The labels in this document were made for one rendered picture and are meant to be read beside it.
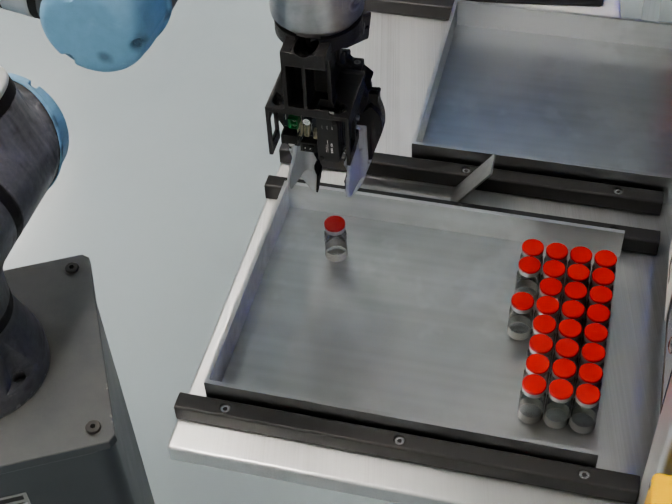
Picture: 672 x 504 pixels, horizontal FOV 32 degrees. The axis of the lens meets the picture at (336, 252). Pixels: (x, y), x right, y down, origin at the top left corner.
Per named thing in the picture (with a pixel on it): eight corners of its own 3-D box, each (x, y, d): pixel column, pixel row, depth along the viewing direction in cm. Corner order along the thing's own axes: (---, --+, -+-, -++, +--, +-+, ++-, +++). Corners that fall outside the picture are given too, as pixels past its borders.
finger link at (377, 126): (336, 159, 106) (321, 83, 100) (340, 146, 107) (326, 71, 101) (386, 162, 105) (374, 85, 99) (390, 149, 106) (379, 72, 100)
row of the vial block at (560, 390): (588, 279, 113) (594, 247, 110) (567, 432, 101) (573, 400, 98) (565, 276, 114) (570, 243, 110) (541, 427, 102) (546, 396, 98)
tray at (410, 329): (619, 255, 115) (624, 230, 113) (593, 478, 98) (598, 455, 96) (287, 204, 122) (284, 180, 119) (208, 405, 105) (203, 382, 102)
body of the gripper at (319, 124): (266, 159, 100) (254, 45, 91) (293, 95, 105) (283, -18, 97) (354, 172, 98) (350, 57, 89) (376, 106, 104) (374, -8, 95)
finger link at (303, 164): (272, 218, 108) (276, 145, 101) (290, 174, 111) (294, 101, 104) (305, 225, 107) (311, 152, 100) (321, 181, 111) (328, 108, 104)
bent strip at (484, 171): (492, 195, 122) (496, 153, 117) (488, 215, 120) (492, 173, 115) (359, 178, 124) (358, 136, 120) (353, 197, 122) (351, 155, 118)
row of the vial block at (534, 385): (565, 276, 114) (570, 243, 110) (540, 427, 102) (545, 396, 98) (542, 272, 114) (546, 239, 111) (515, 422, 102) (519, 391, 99)
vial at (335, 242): (349, 248, 117) (348, 218, 114) (344, 264, 116) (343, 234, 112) (328, 245, 117) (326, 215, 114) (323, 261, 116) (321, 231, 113)
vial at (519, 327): (532, 325, 110) (536, 292, 106) (529, 343, 108) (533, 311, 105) (508, 321, 110) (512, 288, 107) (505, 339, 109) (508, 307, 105)
